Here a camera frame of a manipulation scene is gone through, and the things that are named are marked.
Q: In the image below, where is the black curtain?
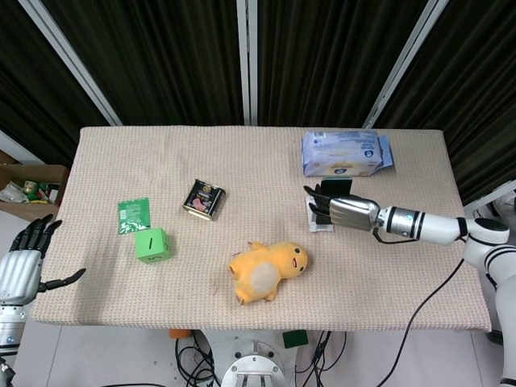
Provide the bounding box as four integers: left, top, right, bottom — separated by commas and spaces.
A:
0, 0, 516, 206

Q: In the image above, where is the dark green block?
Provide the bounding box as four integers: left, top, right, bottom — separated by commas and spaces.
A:
281, 329, 310, 350

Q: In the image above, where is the long black arm cable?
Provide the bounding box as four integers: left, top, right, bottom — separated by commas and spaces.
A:
374, 256, 467, 387

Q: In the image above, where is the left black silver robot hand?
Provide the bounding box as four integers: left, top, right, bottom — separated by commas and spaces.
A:
0, 214, 87, 306

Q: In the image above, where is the blue tissue pack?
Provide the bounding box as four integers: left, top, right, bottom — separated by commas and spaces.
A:
300, 129, 394, 178

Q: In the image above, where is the white phone stand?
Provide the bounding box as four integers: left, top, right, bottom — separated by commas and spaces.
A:
306, 194, 335, 234

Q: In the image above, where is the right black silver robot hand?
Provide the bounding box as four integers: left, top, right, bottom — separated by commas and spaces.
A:
302, 183, 382, 233

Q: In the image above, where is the white upright frame post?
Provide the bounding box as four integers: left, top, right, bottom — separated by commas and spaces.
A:
236, 0, 260, 127

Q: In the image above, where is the white slanted frame post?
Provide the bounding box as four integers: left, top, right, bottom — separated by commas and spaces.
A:
17, 0, 123, 127
362, 0, 451, 131

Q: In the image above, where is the black luncheon meat can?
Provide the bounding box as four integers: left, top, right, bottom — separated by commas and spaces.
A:
181, 177, 227, 222

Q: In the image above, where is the silver robot torso base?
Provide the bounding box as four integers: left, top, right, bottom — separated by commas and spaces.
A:
219, 329, 298, 387

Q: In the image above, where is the beige waffle tablecloth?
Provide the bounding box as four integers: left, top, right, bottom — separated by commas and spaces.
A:
29, 125, 494, 333

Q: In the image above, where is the cardboard box with clutter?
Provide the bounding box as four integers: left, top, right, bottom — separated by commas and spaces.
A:
0, 149, 70, 223

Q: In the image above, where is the green paper cube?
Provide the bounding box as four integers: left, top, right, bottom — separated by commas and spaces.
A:
133, 227, 171, 264

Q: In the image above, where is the black smartphone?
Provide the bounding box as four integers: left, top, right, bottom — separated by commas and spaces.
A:
319, 177, 354, 198

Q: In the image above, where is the yellow plush toy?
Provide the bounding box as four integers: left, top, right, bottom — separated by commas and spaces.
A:
228, 239, 310, 307

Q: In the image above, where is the black cable bundle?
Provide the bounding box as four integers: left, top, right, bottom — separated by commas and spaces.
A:
295, 330, 348, 387
173, 330, 222, 387

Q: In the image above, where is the green snack packet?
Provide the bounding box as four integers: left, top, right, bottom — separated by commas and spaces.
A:
116, 196, 152, 235

